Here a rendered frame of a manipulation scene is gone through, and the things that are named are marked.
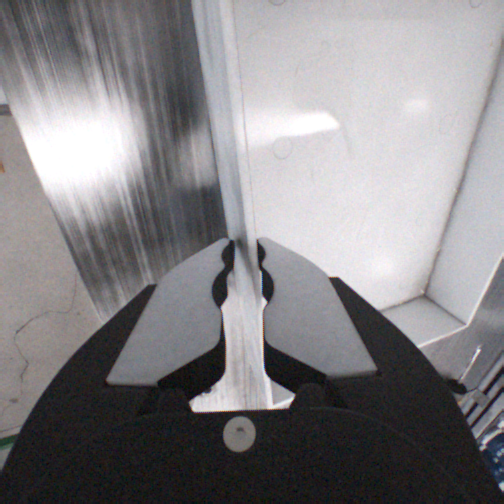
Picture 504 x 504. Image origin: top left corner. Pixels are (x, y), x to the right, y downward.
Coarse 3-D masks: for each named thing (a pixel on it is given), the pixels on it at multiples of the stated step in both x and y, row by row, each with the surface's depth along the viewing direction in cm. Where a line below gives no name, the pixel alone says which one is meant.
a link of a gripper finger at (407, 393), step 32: (352, 320) 7; (384, 320) 7; (384, 352) 6; (416, 352) 6; (352, 384) 6; (384, 384) 6; (416, 384) 6; (384, 416) 5; (416, 416) 5; (448, 416) 5; (448, 448) 4; (480, 480) 4
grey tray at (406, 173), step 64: (192, 0) 10; (256, 0) 11; (320, 0) 11; (384, 0) 12; (448, 0) 13; (256, 64) 12; (320, 64) 13; (384, 64) 14; (448, 64) 15; (256, 128) 13; (320, 128) 14; (384, 128) 16; (448, 128) 17; (256, 192) 15; (320, 192) 16; (384, 192) 18; (448, 192) 20; (256, 256) 11; (320, 256) 19; (384, 256) 21; (448, 256) 23; (256, 320) 14; (448, 320) 23
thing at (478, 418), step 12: (492, 372) 47; (480, 384) 50; (492, 384) 48; (492, 396) 48; (468, 408) 53; (480, 408) 51; (492, 408) 48; (468, 420) 54; (480, 420) 51; (480, 432) 52
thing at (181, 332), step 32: (192, 256) 11; (224, 256) 11; (160, 288) 9; (192, 288) 9; (224, 288) 10; (160, 320) 8; (192, 320) 7; (128, 352) 7; (160, 352) 7; (192, 352) 7; (224, 352) 8; (128, 384) 6; (160, 384) 6; (192, 384) 7
